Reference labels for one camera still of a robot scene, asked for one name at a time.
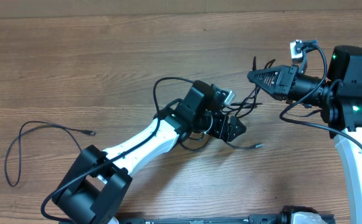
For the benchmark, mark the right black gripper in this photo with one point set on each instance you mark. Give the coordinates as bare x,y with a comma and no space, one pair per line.
283,81

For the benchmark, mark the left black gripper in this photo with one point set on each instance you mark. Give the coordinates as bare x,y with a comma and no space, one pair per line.
227,132

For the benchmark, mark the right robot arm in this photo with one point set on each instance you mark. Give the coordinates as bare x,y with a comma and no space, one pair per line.
325,95

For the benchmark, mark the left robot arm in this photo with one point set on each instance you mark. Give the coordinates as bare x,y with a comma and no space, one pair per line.
96,183

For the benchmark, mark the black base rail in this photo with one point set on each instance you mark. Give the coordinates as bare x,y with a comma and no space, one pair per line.
289,214

